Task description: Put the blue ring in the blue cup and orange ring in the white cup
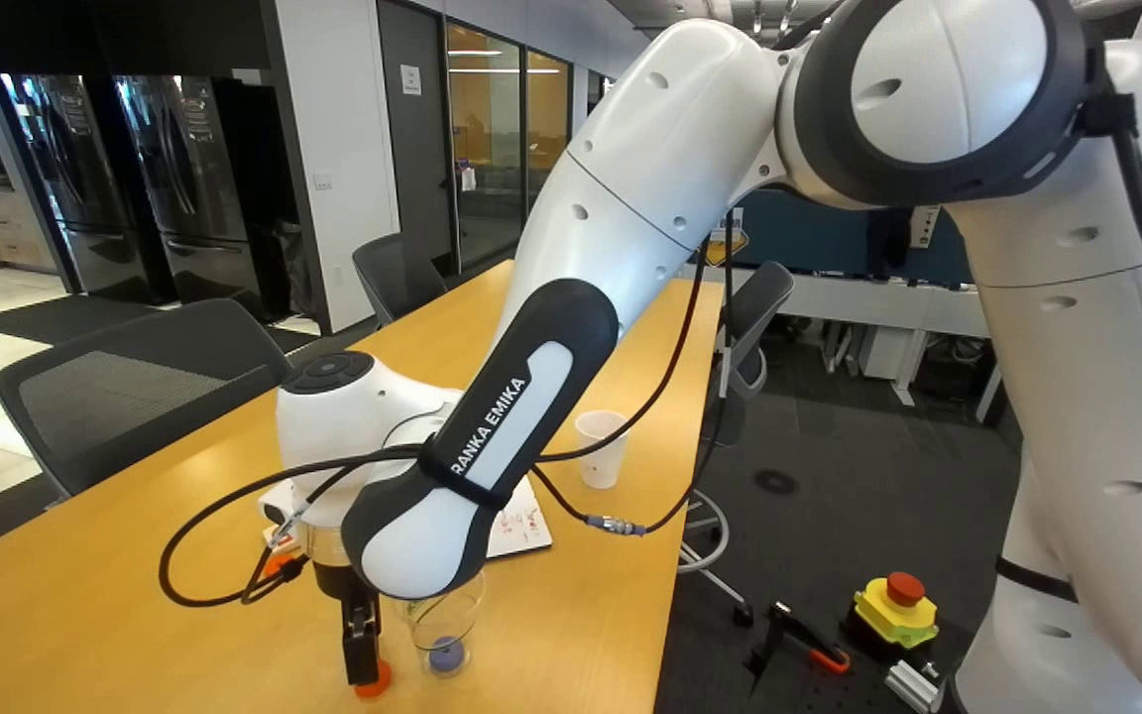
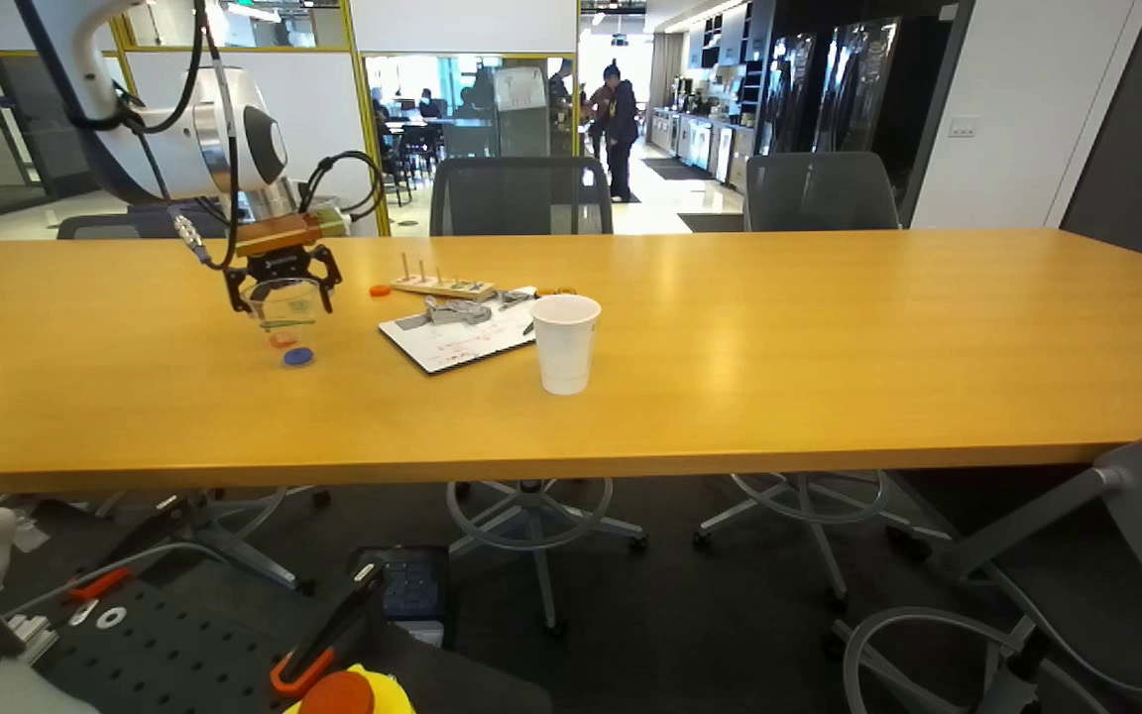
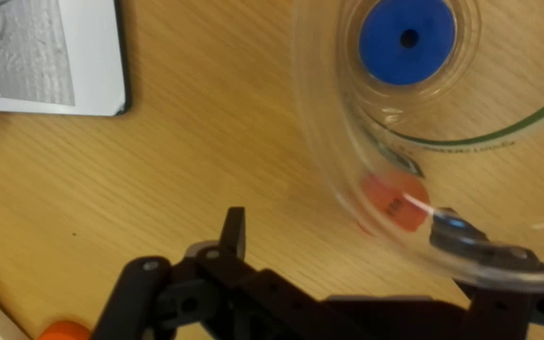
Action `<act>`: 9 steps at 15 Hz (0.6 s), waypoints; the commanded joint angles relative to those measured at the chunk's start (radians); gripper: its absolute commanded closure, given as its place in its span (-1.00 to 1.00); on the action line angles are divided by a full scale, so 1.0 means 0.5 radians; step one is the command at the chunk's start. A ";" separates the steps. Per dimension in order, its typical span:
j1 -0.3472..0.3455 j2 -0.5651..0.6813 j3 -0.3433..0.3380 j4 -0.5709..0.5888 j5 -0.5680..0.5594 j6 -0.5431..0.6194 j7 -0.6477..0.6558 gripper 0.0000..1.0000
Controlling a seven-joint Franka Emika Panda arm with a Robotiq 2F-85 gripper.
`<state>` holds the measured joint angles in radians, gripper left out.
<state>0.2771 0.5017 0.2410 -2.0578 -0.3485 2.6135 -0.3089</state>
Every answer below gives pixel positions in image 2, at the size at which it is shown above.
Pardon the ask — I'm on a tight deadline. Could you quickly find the black glass door fridge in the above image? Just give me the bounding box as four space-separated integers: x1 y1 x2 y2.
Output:
743 0 979 221

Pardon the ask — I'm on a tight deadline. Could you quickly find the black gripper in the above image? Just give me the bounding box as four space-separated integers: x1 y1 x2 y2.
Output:
223 242 347 318

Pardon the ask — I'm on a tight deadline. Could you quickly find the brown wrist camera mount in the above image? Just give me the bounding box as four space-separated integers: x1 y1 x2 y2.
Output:
236 213 335 260

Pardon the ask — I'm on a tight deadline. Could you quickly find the grey armrest office chair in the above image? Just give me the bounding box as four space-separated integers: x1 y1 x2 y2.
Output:
832 408 1142 714

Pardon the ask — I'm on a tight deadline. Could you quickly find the white paper cup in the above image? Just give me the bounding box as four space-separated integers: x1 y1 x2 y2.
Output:
533 290 607 402

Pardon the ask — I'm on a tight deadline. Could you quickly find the black tool with orange handle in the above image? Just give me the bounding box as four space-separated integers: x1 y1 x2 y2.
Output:
266 556 388 708

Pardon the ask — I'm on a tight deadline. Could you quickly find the person in dark hoodie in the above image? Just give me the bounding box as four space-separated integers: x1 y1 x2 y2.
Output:
585 56 648 208

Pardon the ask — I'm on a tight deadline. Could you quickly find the yellow red emergency stop button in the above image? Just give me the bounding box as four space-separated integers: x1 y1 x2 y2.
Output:
285 663 426 714

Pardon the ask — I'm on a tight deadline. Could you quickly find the black office chair base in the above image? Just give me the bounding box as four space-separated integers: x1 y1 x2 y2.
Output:
445 474 656 638

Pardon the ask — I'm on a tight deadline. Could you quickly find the crumpled grey tape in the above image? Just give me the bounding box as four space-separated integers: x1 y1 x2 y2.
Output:
393 297 499 335

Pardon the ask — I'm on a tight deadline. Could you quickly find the grey star base office chair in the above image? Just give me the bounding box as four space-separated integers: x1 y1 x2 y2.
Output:
690 467 961 610

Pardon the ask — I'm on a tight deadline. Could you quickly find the black star base office chair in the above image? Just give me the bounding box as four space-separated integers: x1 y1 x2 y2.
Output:
92 482 339 599

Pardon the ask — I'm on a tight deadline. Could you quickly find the black perforated plate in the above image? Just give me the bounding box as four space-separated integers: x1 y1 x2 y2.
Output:
14 549 339 714

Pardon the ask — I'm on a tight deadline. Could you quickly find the dark mesh office chair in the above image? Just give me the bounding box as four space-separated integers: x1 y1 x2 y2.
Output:
426 155 618 237

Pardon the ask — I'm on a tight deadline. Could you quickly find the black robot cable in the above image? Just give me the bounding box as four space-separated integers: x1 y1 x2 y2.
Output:
14 0 393 275

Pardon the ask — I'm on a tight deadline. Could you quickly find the grey mesh office chair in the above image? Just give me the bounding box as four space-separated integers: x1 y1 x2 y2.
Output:
743 148 905 236

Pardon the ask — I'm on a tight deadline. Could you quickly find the small orange tool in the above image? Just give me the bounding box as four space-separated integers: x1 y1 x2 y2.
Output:
65 568 139 610

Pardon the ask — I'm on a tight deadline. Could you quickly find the white paper sheet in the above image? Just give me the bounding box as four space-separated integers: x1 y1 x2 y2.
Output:
373 295 553 382

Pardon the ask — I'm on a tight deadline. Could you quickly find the dark blue box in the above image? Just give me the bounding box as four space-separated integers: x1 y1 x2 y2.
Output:
371 542 462 650

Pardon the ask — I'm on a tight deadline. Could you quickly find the dark blue upholstered chair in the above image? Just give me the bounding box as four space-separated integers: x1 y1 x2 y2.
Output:
51 195 248 242

